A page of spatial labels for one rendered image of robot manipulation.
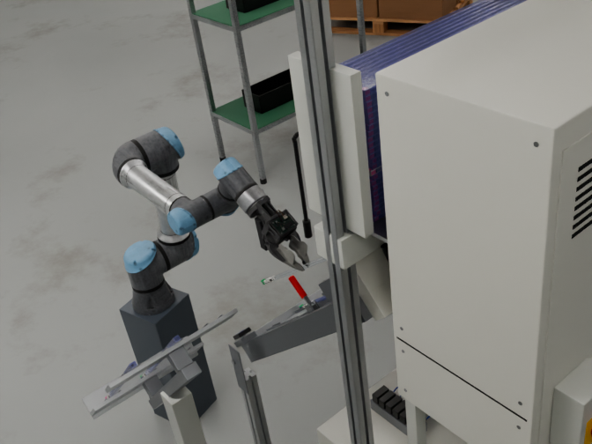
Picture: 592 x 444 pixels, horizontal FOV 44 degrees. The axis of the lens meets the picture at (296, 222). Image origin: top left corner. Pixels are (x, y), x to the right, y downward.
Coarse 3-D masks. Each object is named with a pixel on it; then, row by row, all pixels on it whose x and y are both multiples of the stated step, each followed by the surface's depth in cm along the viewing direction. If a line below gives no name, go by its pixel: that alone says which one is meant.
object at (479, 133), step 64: (576, 0) 128; (448, 64) 112; (512, 64) 109; (576, 64) 107; (384, 128) 118; (448, 128) 106; (512, 128) 97; (576, 128) 95; (384, 192) 126; (448, 192) 113; (512, 192) 102; (576, 192) 101; (448, 256) 120; (512, 256) 108; (576, 256) 109; (448, 320) 128; (512, 320) 114; (576, 320) 118; (448, 384) 137; (512, 384) 122; (576, 384) 122
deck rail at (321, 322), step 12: (360, 300) 151; (312, 312) 169; (324, 312) 163; (288, 324) 181; (300, 324) 175; (312, 324) 170; (324, 324) 165; (264, 336) 196; (276, 336) 190; (288, 336) 184; (300, 336) 178; (312, 336) 173; (324, 336) 168; (252, 348) 207; (264, 348) 200; (276, 348) 194; (288, 348) 187; (252, 360) 212
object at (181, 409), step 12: (168, 396) 184; (180, 396) 183; (192, 396) 185; (168, 408) 185; (180, 408) 183; (192, 408) 186; (180, 420) 185; (192, 420) 188; (180, 432) 187; (192, 432) 190
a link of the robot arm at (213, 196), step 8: (208, 192) 203; (216, 192) 203; (208, 200) 201; (216, 200) 201; (224, 200) 202; (232, 200) 201; (216, 208) 201; (224, 208) 203; (232, 208) 205; (216, 216) 202
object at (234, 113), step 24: (192, 0) 403; (288, 0) 404; (360, 0) 426; (192, 24) 410; (216, 24) 391; (240, 24) 381; (360, 24) 433; (240, 48) 384; (360, 48) 443; (240, 72) 393; (216, 120) 443; (240, 120) 425; (264, 120) 421
